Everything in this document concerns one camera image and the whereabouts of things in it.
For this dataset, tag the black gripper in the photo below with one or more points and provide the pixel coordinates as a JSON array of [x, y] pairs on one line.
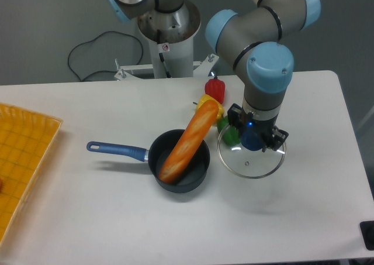
[[273, 138]]

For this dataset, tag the glass lid with blue knob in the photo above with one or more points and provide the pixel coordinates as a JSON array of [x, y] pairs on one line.
[[249, 164]]

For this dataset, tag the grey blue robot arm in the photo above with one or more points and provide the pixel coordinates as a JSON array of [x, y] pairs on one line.
[[249, 44]]

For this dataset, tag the green toy bell pepper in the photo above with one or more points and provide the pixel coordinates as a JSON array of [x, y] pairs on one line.
[[231, 136]]

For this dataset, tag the red toy bell pepper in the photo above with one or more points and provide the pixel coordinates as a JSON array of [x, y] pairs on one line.
[[216, 89]]

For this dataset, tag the yellow toy bell pepper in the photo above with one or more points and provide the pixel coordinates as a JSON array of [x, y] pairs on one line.
[[207, 97]]

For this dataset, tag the toy baguette bread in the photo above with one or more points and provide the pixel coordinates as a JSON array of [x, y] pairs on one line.
[[189, 142]]

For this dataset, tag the black device at table edge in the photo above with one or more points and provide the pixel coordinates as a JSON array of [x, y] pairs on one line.
[[367, 230]]

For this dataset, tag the yellow plastic basket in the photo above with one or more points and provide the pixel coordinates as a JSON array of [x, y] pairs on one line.
[[26, 138]]

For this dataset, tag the dark pot with blue handle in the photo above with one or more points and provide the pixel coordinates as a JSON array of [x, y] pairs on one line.
[[157, 154]]

